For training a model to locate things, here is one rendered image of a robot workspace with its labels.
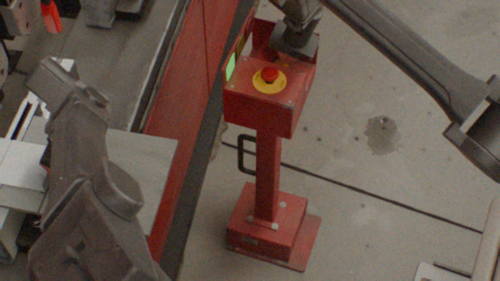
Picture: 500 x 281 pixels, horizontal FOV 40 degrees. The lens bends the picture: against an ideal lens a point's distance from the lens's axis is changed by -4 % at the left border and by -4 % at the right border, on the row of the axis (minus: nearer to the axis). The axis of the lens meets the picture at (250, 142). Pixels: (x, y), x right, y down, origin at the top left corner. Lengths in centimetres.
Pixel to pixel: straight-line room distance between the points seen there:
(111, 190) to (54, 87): 45
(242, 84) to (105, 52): 30
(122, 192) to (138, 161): 61
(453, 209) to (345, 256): 40
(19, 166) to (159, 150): 24
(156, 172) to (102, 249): 63
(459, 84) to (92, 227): 53
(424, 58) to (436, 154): 154
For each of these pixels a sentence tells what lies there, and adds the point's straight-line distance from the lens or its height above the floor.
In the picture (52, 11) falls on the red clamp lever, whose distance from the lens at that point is 111.
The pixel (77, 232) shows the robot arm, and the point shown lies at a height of 149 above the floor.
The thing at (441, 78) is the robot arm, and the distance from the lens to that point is 90.
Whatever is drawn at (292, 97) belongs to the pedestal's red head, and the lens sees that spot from 149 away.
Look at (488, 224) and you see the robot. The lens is 77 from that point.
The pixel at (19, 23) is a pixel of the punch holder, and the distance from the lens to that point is 109.
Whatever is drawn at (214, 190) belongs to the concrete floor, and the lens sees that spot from 227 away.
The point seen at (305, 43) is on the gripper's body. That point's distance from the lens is 152.
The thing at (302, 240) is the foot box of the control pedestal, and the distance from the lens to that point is 218.
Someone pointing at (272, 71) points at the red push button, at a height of 81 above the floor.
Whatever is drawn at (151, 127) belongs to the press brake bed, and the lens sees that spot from 151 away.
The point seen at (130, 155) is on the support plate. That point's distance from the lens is 115.
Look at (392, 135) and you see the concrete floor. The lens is 244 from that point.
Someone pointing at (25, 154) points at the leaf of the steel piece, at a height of 100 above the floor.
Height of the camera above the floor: 195
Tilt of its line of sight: 55 degrees down
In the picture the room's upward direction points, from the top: straight up
